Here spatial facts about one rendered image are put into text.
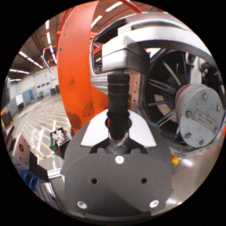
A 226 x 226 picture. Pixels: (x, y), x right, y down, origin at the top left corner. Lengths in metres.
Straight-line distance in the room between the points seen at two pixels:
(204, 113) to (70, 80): 0.43
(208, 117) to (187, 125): 0.06
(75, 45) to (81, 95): 0.26
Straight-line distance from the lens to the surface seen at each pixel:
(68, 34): 0.43
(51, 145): 0.38
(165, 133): 0.47
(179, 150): 0.43
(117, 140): 0.15
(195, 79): 0.31
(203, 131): 0.18
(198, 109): 0.16
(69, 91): 0.34
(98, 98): 0.42
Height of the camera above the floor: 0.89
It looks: 29 degrees down
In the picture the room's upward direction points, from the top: straight up
